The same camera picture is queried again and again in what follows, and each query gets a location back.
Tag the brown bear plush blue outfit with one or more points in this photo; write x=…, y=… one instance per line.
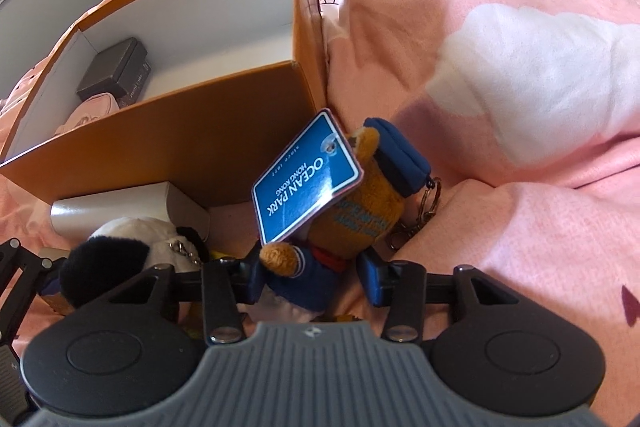
x=305, y=270

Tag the silver cylindrical case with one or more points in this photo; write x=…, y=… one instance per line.
x=77, y=217

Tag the blue Ocean Park tag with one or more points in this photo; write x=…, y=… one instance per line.
x=312, y=172

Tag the orange cardboard storage box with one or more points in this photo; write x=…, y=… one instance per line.
x=232, y=82

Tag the pink folded garment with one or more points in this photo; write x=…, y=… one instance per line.
x=94, y=108

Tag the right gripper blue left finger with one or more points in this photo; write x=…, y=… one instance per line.
x=256, y=273

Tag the dark grey square box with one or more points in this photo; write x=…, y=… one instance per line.
x=120, y=70

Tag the white black panda plush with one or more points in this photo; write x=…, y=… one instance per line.
x=123, y=248

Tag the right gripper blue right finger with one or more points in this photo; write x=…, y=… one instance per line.
x=377, y=278

